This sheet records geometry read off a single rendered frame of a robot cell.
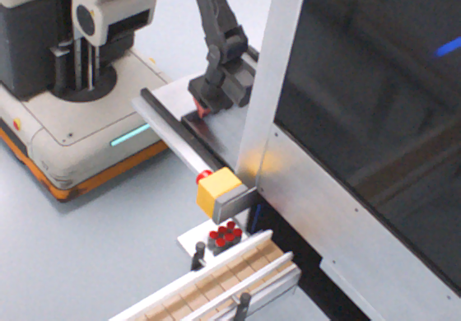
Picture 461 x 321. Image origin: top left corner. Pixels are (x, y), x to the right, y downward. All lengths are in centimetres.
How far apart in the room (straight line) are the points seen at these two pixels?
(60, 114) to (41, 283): 60
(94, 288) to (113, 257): 14
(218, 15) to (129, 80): 126
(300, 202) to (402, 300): 26
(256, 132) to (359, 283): 33
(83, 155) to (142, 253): 40
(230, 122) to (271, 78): 51
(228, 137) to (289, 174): 41
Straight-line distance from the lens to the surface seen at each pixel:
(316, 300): 142
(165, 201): 264
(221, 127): 168
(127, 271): 245
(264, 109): 125
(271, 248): 141
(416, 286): 117
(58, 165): 242
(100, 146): 246
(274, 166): 130
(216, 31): 146
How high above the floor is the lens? 206
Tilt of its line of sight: 46 degrees down
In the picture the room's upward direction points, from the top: 11 degrees clockwise
